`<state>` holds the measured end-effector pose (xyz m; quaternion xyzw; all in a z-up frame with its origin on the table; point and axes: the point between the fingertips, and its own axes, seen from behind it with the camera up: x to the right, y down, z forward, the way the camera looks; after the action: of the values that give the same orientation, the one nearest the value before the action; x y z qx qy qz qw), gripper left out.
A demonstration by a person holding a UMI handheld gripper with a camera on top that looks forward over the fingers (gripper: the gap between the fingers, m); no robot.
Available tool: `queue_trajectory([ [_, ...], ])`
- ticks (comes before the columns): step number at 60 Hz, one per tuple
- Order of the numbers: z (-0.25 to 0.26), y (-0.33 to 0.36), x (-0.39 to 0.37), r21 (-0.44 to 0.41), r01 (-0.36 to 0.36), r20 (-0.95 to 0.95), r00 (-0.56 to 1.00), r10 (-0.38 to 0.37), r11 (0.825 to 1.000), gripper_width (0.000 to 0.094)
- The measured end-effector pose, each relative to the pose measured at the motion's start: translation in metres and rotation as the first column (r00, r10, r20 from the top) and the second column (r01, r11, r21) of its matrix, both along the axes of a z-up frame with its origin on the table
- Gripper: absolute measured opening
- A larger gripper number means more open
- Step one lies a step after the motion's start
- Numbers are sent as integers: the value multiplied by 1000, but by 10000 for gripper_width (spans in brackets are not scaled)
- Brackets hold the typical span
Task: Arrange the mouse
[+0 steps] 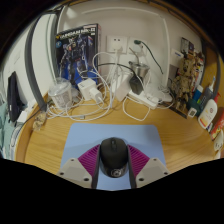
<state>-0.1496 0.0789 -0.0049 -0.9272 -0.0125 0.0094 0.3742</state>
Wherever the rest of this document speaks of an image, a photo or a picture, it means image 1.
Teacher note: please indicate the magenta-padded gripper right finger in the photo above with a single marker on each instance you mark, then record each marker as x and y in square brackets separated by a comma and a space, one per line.
[153, 171]

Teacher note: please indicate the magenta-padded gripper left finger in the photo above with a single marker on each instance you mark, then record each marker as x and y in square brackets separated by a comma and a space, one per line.
[73, 171]

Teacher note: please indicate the black computer mouse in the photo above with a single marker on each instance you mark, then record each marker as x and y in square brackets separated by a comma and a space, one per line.
[114, 156]

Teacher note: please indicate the light blue mouse pad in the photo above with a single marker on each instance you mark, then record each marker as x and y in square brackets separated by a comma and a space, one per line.
[86, 136]

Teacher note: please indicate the small white cube clock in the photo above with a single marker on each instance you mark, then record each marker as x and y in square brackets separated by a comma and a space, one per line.
[192, 112]

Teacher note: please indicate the white mug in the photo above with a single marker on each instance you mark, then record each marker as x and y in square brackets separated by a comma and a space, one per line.
[219, 143]

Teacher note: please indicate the white power strip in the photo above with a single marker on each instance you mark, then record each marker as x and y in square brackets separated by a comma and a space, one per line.
[143, 99]

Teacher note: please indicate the small white box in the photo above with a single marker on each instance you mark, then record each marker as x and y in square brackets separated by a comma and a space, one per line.
[22, 116]

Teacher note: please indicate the teal bedding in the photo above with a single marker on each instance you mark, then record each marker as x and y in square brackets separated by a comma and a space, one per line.
[6, 133]

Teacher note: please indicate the round green tin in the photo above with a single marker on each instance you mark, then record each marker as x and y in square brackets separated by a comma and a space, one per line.
[191, 104]

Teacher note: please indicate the white red-capped lotion bottle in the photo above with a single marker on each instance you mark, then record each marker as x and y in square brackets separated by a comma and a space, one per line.
[207, 115]

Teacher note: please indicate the clear plastic cup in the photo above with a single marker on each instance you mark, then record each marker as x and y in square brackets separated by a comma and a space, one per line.
[60, 93]

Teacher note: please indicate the yellow red snack can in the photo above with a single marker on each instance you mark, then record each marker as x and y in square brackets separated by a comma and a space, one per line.
[218, 125]

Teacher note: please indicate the white charger block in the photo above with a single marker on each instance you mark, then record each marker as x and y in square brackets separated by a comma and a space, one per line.
[87, 88]

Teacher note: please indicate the black charger block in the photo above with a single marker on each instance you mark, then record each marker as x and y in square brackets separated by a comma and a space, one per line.
[136, 85]

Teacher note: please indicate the white power adapter brick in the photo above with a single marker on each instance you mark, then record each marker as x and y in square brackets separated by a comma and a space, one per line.
[121, 87]

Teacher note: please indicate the blue white-capped bottle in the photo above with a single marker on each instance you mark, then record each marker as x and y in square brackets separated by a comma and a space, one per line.
[198, 93]

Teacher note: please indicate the black hanging bag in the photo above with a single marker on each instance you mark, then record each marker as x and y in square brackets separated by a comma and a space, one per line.
[14, 96]

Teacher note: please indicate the tan robot figure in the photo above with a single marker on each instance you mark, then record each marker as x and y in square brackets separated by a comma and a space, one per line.
[185, 80]

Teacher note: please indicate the white-nozzle squeeze bottle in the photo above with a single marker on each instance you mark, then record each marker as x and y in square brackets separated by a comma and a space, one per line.
[208, 91]

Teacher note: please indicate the metal cup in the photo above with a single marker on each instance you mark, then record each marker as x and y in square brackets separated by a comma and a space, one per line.
[139, 68]

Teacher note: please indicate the robot model kit box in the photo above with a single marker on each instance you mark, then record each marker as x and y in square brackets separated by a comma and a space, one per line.
[76, 50]

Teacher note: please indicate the colourful printed poster box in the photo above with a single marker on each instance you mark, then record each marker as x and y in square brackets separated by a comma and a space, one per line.
[185, 43]

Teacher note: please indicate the white wall control box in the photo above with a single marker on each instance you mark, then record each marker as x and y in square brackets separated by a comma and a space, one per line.
[177, 55]

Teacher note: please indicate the white wall socket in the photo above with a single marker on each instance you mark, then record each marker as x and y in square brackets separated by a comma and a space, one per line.
[111, 40]
[143, 50]

